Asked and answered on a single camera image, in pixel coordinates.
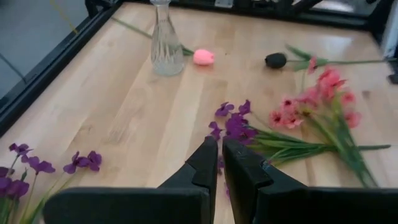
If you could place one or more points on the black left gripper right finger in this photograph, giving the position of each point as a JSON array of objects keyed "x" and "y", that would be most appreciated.
[{"x": 280, "y": 205}]

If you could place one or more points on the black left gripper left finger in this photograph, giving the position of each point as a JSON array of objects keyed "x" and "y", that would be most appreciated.
[{"x": 140, "y": 205}]

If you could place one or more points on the purple artificial flower bunch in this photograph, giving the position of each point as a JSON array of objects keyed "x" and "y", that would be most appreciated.
[
  {"x": 40, "y": 166},
  {"x": 237, "y": 126}
]

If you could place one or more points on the pink artificial flower bunch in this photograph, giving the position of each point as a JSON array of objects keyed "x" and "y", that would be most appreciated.
[{"x": 329, "y": 80}]

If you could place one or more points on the dark purple artificial tulip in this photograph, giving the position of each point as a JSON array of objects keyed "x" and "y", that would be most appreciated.
[{"x": 275, "y": 60}]

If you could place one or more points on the pink artificial tulip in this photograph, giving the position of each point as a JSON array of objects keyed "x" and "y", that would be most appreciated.
[{"x": 203, "y": 57}]

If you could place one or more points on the clear glass vase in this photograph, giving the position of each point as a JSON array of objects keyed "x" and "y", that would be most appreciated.
[{"x": 166, "y": 53}]

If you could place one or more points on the black aluminium table frame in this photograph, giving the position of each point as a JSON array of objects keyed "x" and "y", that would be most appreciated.
[{"x": 46, "y": 73}]

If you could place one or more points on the silver metal bracket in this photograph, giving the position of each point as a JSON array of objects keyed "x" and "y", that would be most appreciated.
[{"x": 223, "y": 3}]

